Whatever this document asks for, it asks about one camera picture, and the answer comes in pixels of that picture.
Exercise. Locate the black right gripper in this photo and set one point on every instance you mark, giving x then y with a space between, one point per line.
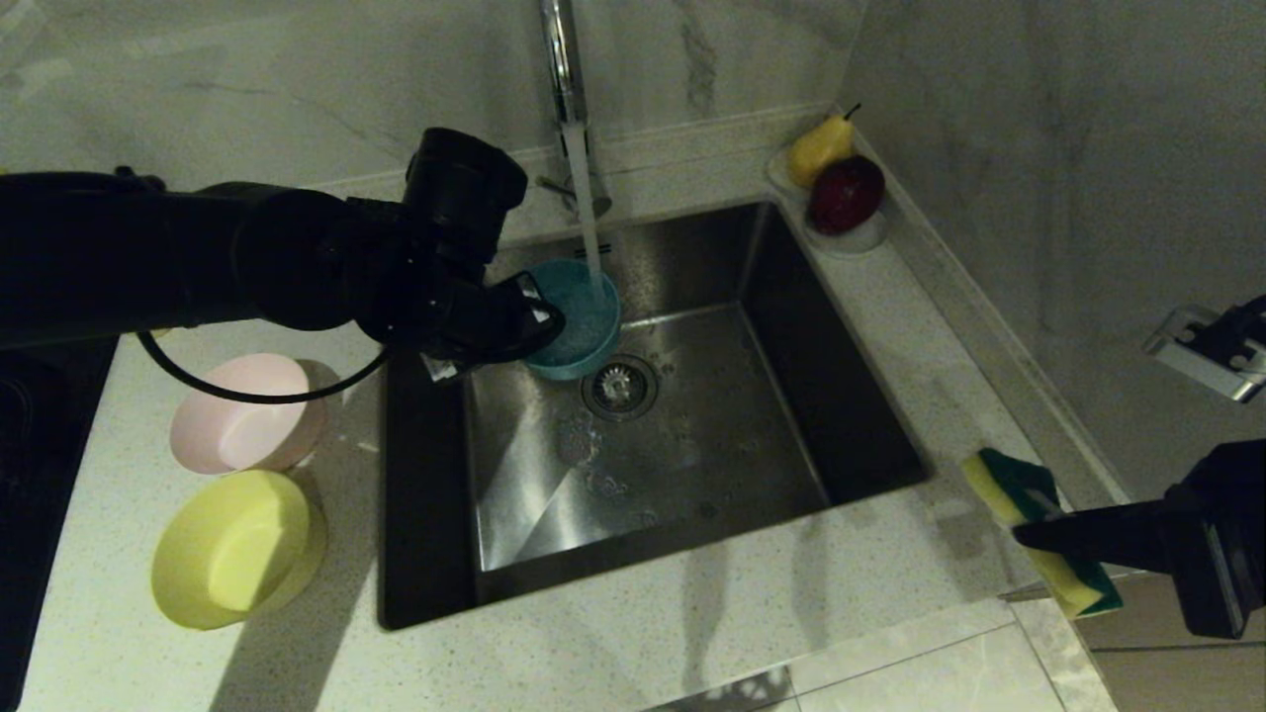
1226 544

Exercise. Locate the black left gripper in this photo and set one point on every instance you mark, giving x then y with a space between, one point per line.
445 307

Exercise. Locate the blue plastic bowl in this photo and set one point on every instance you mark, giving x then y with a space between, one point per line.
588 326

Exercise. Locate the green and yellow sponge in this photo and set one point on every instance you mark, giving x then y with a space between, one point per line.
1009 485

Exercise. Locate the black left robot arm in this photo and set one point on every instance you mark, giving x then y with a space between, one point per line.
198 257

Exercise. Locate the stainless steel sink basin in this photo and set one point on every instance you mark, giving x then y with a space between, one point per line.
742 465

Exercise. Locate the chrome sink faucet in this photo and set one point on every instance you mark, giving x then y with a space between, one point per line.
564 59

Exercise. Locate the round metal drain strainer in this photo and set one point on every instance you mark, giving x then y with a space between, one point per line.
619 388

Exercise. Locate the beige wooden cabinet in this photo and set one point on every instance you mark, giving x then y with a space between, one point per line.
1137 682

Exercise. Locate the pink plastic bowl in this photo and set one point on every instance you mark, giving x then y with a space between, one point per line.
242 420

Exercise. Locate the yellow pear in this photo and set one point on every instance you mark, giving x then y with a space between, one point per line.
819 153

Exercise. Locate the small white dish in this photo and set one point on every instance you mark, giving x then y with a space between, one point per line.
860 240

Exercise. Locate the dark red apple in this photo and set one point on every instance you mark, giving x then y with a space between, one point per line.
846 196

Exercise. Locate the yellow plastic bowl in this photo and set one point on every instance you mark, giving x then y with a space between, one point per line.
232 549

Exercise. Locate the black induction cooktop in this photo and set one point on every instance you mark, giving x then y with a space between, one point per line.
40 475

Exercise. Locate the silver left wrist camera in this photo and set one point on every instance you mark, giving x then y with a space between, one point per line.
441 371

